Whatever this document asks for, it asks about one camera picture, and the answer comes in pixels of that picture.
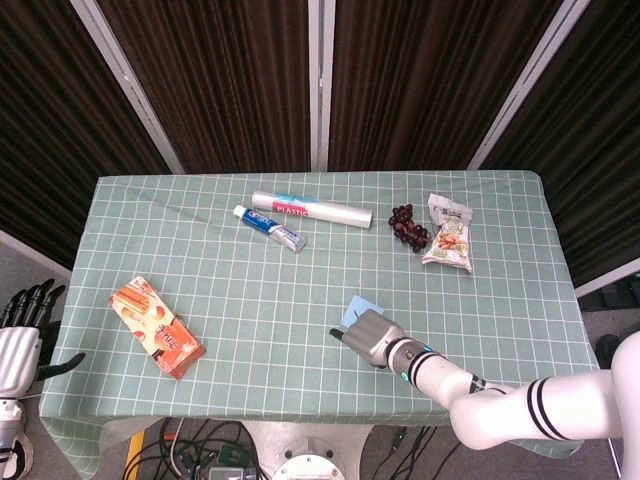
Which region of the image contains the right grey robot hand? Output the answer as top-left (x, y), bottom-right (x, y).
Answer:
top-left (328, 308), bottom-right (407, 371)

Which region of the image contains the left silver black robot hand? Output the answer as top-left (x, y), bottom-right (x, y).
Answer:
top-left (0, 278), bottom-right (87, 399)

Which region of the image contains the blue sticky note pad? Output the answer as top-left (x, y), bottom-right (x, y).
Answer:
top-left (343, 294), bottom-right (386, 332)

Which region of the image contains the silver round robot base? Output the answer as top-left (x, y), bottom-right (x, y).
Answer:
top-left (271, 437), bottom-right (352, 480)

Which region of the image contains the green checkered tablecloth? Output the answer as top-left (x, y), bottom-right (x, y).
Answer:
top-left (38, 170), bottom-right (601, 461)

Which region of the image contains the dark red grape bunch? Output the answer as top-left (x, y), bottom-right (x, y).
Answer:
top-left (388, 203), bottom-right (433, 250)

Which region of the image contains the nut snack bag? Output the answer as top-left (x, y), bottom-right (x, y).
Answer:
top-left (420, 193), bottom-right (474, 274)

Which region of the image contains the plastic food wrap roll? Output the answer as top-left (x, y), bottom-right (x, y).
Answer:
top-left (251, 190), bottom-right (375, 230)

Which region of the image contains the orange biscuit box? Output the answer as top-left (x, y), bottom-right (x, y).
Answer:
top-left (108, 275), bottom-right (207, 382)

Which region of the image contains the yellow floor tape strip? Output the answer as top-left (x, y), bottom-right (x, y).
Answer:
top-left (126, 429), bottom-right (147, 472)

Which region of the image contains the blue white toothpaste tube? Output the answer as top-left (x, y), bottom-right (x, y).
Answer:
top-left (232, 204), bottom-right (308, 255)

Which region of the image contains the dark brown partition panel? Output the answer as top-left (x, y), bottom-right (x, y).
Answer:
top-left (0, 0), bottom-right (174, 271)
top-left (481, 0), bottom-right (640, 290)
top-left (327, 0), bottom-right (572, 172)
top-left (97, 0), bottom-right (321, 175)

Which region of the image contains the black floor cable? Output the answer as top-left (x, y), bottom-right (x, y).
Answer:
top-left (387, 424), bottom-right (464, 480)
top-left (123, 418), bottom-right (254, 480)

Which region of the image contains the white floor cable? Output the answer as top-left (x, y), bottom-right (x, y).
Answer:
top-left (168, 418), bottom-right (185, 474)

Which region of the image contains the white partition frame post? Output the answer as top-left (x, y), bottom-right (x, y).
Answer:
top-left (466, 0), bottom-right (594, 171)
top-left (68, 0), bottom-right (187, 175)
top-left (306, 0), bottom-right (337, 172)

